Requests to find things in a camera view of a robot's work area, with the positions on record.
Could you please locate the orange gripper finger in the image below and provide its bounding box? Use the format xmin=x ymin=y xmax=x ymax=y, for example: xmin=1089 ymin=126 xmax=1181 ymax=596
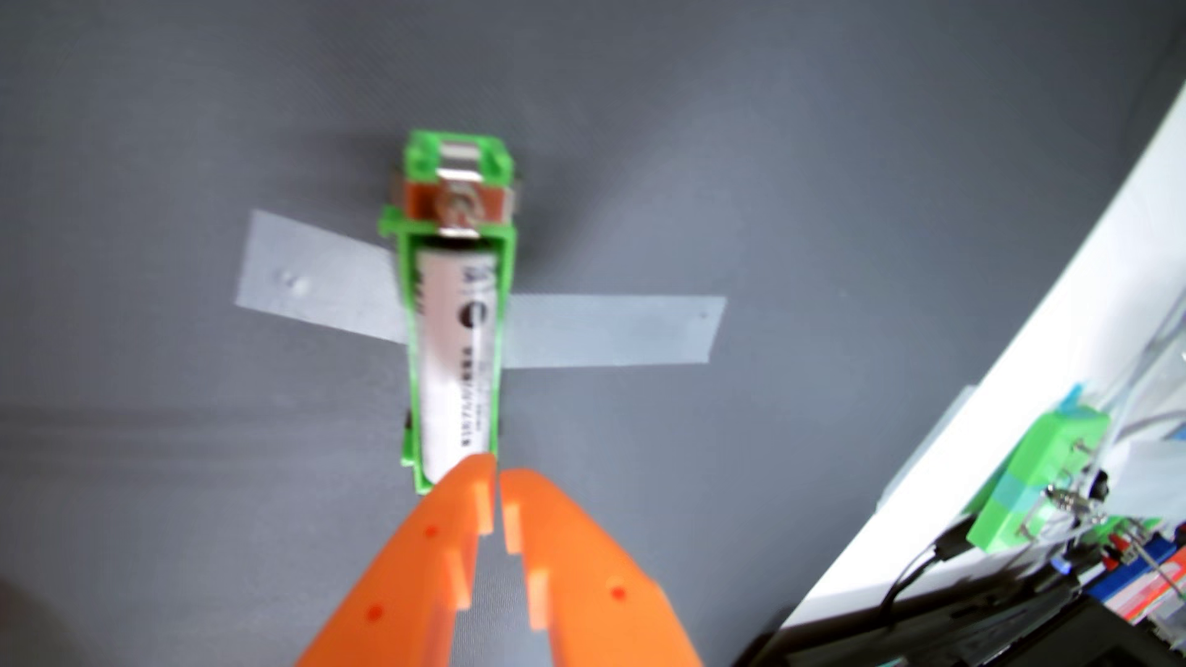
xmin=296 ymin=452 xmax=495 ymax=667
xmin=500 ymin=469 xmax=702 ymax=667

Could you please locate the white cylindrical battery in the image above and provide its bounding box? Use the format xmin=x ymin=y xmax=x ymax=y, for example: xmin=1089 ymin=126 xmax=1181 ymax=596
xmin=412 ymin=245 xmax=502 ymax=483

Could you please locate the green battery holder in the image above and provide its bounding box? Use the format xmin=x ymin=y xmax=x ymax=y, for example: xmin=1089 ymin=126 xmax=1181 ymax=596
xmin=377 ymin=130 xmax=518 ymax=495

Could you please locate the dark grey fabric mat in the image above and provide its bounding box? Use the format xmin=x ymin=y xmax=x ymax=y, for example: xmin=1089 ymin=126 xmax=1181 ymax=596
xmin=0 ymin=0 xmax=1186 ymax=667

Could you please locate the clear adhesive tape strip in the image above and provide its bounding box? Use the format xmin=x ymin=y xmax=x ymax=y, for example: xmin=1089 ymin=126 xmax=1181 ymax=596
xmin=500 ymin=295 xmax=728 ymax=370
xmin=233 ymin=209 xmax=411 ymax=346

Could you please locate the black electronic device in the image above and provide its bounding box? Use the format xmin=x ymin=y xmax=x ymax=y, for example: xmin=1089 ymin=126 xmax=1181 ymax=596
xmin=736 ymin=556 xmax=1186 ymax=667

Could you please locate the green block with teal tape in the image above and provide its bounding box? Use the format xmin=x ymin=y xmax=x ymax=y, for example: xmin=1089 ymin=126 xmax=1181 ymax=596
xmin=966 ymin=406 xmax=1111 ymax=555

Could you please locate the black cable with connector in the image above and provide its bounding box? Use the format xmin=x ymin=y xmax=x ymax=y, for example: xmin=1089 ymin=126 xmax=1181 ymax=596
xmin=875 ymin=519 xmax=978 ymax=626

